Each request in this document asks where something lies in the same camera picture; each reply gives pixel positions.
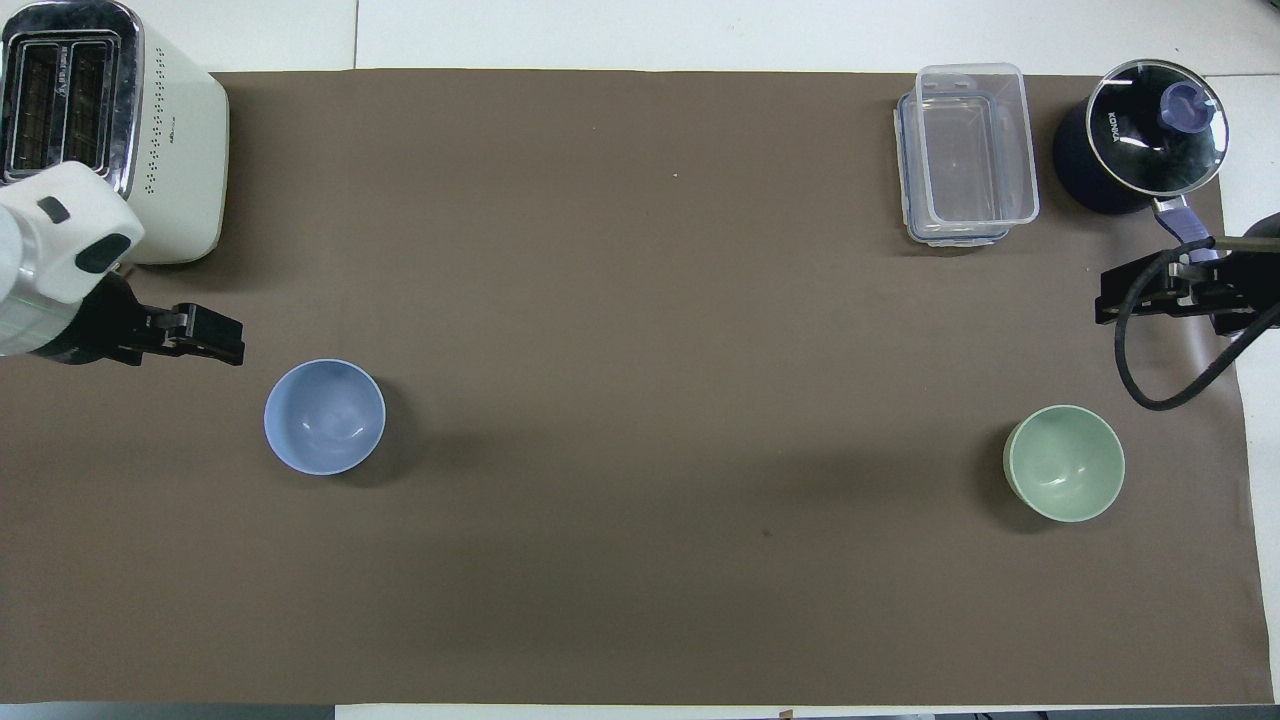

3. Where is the white and chrome toaster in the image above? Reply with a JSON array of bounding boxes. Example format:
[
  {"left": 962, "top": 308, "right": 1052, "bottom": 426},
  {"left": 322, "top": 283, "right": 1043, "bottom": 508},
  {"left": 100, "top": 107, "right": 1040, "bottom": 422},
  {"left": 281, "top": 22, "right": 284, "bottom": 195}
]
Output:
[{"left": 0, "top": 0, "right": 231, "bottom": 266}]

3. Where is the glass pot lid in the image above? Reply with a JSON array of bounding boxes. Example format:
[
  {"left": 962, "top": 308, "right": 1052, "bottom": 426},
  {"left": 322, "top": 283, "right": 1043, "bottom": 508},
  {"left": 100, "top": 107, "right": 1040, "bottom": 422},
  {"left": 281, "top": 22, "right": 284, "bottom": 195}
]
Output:
[{"left": 1086, "top": 59, "right": 1230, "bottom": 197}]

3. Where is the clear plastic container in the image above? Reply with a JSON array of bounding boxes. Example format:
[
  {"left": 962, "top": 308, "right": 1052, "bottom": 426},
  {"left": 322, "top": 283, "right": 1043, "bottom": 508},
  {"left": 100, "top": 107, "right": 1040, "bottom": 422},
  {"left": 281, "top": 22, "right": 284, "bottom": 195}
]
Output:
[{"left": 915, "top": 63, "right": 1040, "bottom": 226}]

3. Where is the blue-rimmed clear container lid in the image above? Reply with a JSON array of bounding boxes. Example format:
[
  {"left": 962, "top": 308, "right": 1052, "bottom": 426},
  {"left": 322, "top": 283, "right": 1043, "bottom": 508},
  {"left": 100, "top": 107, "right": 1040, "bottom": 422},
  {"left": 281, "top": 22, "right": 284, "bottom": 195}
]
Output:
[{"left": 893, "top": 92, "right": 1013, "bottom": 247}]

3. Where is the black cable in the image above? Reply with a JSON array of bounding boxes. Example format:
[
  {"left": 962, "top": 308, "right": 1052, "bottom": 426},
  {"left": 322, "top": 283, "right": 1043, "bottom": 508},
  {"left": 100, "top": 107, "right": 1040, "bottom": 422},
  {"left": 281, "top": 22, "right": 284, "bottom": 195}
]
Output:
[{"left": 1114, "top": 237, "right": 1280, "bottom": 412}]

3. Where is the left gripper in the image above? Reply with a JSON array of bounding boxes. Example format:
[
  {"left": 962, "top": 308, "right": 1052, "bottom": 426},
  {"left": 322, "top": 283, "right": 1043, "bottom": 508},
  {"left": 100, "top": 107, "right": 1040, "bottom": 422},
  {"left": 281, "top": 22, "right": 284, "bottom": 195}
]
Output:
[{"left": 33, "top": 271, "right": 154, "bottom": 367}]

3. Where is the dark blue pot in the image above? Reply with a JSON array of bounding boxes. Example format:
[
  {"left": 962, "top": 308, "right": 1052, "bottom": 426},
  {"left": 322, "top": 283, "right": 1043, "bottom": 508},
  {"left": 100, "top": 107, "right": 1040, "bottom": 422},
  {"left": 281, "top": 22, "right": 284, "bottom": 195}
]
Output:
[{"left": 1051, "top": 98, "right": 1223, "bottom": 263}]

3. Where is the blue bowl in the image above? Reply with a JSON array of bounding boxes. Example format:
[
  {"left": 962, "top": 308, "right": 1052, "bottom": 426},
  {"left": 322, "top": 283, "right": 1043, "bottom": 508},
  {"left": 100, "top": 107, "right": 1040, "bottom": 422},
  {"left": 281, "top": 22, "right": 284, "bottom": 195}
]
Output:
[{"left": 263, "top": 359, "right": 387, "bottom": 476}]

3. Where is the green bowl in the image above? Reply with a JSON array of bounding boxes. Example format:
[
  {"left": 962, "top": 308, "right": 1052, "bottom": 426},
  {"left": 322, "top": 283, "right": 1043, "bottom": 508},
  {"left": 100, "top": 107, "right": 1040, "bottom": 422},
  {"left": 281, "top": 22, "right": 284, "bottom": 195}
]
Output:
[{"left": 1003, "top": 404, "right": 1127, "bottom": 523}]

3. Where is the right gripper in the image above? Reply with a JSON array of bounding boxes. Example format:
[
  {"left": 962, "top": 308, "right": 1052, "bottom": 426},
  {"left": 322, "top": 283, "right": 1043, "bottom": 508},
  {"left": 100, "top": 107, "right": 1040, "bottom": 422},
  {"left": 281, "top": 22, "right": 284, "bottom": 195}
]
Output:
[{"left": 1208, "top": 212, "right": 1280, "bottom": 338}]

